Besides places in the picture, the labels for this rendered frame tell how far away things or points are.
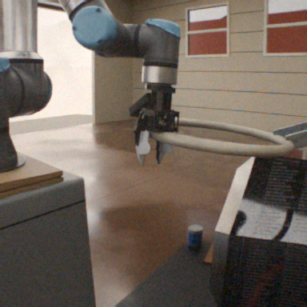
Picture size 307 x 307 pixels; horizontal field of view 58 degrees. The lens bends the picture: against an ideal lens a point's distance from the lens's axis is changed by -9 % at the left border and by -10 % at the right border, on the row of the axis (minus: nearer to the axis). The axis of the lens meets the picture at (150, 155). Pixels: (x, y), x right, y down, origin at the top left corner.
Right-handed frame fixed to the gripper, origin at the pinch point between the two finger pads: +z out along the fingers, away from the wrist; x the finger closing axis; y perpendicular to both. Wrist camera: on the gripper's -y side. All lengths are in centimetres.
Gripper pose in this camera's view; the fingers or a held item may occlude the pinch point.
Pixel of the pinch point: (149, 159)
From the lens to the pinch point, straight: 83.1
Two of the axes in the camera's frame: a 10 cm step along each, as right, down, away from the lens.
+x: 8.8, -0.5, 4.8
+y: 4.8, 2.3, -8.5
